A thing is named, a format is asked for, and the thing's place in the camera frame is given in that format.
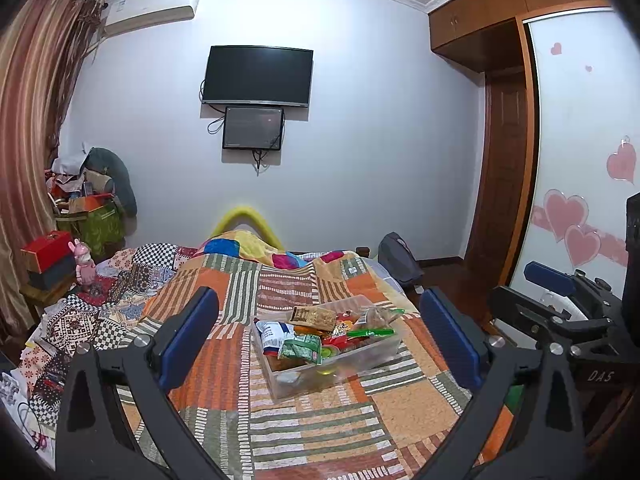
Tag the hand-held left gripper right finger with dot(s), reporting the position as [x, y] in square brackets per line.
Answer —
[450, 340]

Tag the white blue-striped snack bag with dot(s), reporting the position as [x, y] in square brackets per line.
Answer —
[275, 335]

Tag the small black wall monitor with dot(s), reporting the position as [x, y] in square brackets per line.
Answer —
[252, 127]

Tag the pile of clutter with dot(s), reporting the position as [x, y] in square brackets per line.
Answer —
[75, 180]

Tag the striped orange green blanket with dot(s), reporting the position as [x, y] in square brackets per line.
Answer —
[300, 435]

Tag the checkered floral patchwork quilt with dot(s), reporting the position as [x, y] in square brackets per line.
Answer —
[115, 300]

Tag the grey jacket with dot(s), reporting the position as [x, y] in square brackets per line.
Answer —
[120, 180]

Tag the white air conditioner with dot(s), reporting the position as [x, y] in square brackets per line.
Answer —
[150, 10]

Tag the red snack packet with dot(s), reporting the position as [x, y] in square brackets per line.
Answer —
[340, 345]

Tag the pink rabbit figure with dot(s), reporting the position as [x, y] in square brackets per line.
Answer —
[84, 262]

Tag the yellow cushion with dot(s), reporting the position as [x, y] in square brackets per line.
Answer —
[245, 215]

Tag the wooden nightstand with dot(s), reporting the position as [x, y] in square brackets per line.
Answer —
[45, 300]

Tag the red box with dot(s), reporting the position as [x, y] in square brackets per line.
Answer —
[47, 250]

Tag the brown wooden door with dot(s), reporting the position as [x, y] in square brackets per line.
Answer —
[502, 170]

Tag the orange snack packet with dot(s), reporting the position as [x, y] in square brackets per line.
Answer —
[347, 324]

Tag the green patterned bag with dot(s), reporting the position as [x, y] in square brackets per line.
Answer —
[95, 230]

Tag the bright multicoloured quilt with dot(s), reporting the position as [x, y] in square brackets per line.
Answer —
[240, 247]

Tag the wooden wardrobe with heart decals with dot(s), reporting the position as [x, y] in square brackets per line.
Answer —
[580, 135]

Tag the grey backpack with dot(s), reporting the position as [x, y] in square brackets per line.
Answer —
[397, 260]

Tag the striped brown curtain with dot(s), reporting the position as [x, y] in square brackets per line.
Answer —
[30, 135]

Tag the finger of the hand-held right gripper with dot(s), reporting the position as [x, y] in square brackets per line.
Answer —
[550, 277]
[530, 312]

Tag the thin green snack packet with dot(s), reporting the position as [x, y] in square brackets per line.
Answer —
[372, 333]

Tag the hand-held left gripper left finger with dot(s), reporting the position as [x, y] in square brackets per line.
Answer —
[192, 330]

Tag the black wall television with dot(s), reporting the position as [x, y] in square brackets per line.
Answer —
[257, 76]

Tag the clear-wrapped cracker packet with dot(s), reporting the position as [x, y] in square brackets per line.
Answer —
[312, 317]

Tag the clear plastic storage container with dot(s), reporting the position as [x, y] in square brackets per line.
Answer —
[310, 385]

